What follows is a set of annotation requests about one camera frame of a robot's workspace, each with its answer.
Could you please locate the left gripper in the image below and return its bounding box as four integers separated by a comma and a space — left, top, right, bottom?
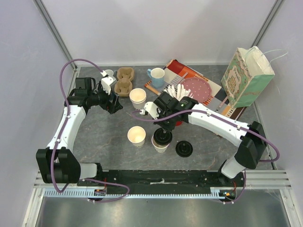
88, 82, 123, 114

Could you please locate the single white paper cup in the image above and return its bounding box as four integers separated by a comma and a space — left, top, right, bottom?
151, 136, 170, 153

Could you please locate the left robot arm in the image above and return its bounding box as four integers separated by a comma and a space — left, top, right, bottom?
36, 76, 123, 186

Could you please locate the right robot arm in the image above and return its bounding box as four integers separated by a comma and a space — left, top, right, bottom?
144, 92, 267, 186

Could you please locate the red cup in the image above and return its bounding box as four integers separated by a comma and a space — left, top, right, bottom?
175, 120, 183, 126

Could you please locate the cardboard cup carrier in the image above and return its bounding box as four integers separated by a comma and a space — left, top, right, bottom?
114, 67, 134, 97

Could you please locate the white grey ceramic mug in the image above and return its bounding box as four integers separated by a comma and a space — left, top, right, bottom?
105, 69, 117, 78

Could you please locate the white stir sticks bundle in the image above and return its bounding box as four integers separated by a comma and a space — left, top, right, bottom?
164, 84, 193, 101

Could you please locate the light blue ceramic mug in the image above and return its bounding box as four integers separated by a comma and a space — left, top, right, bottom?
147, 68, 165, 88

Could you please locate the pink polka dot plate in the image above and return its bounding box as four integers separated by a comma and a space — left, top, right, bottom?
181, 77, 212, 103

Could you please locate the colourful magazine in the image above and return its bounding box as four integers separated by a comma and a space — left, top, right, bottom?
144, 60, 247, 120

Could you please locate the green paper gift bag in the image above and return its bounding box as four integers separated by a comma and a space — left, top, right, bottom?
221, 46, 275, 108

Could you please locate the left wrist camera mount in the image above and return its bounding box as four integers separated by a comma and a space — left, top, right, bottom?
100, 70, 116, 95

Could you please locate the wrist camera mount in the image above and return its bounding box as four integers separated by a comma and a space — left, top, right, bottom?
100, 70, 116, 95
139, 102, 159, 119

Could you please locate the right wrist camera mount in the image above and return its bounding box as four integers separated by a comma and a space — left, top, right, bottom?
139, 102, 159, 119

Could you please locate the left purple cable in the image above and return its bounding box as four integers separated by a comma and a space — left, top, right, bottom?
51, 58, 130, 204

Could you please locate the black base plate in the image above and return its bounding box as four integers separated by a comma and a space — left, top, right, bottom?
77, 169, 245, 189

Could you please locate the aluminium frame rail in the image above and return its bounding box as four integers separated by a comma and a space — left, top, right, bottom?
33, 0, 73, 61

